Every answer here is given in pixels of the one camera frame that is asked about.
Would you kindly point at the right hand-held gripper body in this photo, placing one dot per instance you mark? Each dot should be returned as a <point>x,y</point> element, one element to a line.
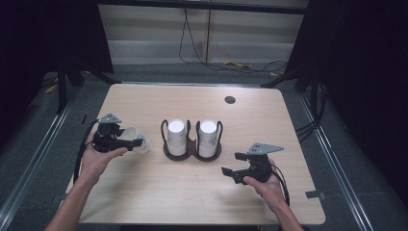
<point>261,168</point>

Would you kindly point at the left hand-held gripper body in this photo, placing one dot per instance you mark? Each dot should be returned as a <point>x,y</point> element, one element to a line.
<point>106,139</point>

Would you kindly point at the white paper cup stack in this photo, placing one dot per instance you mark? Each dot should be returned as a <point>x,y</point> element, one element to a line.
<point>176,138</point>
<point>207,138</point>

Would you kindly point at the dark brown double cup holder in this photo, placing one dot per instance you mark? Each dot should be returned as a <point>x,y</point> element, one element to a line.
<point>191,148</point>

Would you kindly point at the person's right hand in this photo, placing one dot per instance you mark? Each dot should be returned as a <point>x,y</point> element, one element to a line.
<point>271,191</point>

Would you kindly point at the person's left hand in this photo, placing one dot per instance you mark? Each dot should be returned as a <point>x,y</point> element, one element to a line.
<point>94,163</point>

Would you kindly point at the round grey table grommet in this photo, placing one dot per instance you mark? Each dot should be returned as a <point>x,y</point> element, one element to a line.
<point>230,99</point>

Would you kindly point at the grey tape piece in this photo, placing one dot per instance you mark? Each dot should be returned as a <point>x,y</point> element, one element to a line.
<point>314,194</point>

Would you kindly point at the black metal stand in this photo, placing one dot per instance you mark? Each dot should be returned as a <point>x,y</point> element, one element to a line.
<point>282,78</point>
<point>61,89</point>

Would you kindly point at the yellow floor scrap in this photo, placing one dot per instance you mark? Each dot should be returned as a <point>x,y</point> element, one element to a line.
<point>50,89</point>
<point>274,74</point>
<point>237,64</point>

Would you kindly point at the dark curtain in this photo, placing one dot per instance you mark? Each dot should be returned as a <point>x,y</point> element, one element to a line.
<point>48,35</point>
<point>362,64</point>

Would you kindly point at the black overhead bar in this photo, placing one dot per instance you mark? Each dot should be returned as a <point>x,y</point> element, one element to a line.
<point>198,6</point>

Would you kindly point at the metal floor rail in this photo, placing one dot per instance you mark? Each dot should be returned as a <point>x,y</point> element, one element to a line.
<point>333,160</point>
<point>38,154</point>

